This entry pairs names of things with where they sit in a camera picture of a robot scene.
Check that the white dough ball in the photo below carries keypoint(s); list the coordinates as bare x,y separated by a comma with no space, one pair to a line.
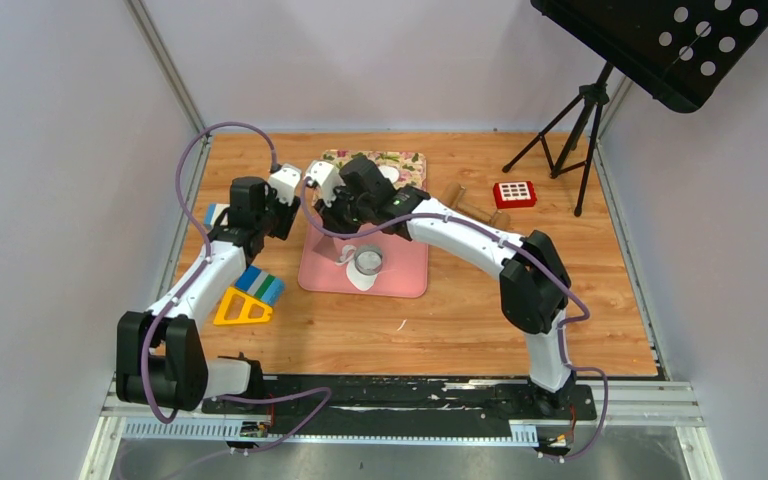
363,264

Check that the floral cutting mat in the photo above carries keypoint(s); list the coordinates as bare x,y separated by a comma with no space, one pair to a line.
412,165

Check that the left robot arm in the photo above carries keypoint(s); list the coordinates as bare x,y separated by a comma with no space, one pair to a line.
159,356

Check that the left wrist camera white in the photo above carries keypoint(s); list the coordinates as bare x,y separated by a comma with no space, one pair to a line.
284,182

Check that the small blue white card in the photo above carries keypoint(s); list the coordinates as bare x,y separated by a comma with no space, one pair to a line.
215,215

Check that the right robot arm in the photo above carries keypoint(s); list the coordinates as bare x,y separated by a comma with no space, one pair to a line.
533,282

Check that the blue green toy brick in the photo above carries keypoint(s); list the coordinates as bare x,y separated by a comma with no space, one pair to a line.
260,285

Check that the yellow triangular toy block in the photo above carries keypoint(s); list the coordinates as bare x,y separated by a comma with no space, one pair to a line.
239,308

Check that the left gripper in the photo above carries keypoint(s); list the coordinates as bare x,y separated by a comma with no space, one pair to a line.
288,214

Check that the flat white dough wrapper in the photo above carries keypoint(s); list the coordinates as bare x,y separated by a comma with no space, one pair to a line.
392,174

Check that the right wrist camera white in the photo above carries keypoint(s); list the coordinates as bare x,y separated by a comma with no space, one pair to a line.
325,176

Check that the black music stand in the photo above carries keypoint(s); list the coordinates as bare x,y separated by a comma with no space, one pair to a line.
677,51

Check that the pink plastic tray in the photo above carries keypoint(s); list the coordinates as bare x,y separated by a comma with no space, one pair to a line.
404,274

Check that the red grid box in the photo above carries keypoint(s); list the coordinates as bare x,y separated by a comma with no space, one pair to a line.
514,194

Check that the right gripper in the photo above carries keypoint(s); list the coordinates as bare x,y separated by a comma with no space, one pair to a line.
330,217

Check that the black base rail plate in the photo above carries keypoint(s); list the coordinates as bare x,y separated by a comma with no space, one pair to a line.
410,406

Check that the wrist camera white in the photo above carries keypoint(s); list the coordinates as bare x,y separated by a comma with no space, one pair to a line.
325,176
284,182

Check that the wooden double-ended roller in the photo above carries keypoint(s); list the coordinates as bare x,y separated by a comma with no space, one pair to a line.
454,197

